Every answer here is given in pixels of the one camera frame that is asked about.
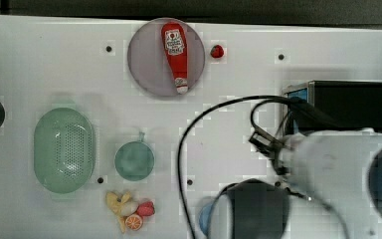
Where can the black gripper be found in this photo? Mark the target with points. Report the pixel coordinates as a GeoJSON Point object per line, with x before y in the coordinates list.
{"type": "Point", "coordinates": [280, 157]}

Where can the black toaster oven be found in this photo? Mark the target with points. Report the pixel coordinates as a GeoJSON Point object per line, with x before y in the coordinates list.
{"type": "Point", "coordinates": [354, 105]}

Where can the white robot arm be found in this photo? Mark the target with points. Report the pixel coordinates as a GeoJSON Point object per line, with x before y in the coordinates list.
{"type": "Point", "coordinates": [334, 191]}

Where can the blue plastic cup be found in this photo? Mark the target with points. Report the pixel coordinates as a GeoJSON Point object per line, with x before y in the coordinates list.
{"type": "Point", "coordinates": [204, 218]}

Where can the toy strawberry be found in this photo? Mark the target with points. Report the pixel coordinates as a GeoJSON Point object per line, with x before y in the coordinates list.
{"type": "Point", "coordinates": [217, 52]}

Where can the red toy fruit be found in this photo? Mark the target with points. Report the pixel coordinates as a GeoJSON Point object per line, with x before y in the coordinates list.
{"type": "Point", "coordinates": [145, 209]}

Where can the green measuring cup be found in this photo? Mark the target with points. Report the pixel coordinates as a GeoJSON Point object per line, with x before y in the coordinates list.
{"type": "Point", "coordinates": [134, 161]}

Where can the toy orange slice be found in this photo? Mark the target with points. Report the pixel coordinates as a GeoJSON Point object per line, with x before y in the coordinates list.
{"type": "Point", "coordinates": [134, 222]}

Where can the red ketchup bottle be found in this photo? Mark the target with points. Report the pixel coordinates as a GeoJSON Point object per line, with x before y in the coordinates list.
{"type": "Point", "coordinates": [175, 49]}

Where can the lilac round plate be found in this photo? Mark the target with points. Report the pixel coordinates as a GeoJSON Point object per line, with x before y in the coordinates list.
{"type": "Point", "coordinates": [148, 64]}

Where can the green perforated colander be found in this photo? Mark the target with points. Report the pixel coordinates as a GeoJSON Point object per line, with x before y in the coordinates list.
{"type": "Point", "coordinates": [64, 150]}

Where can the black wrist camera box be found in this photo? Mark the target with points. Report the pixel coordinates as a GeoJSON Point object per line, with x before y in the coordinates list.
{"type": "Point", "coordinates": [264, 143]}

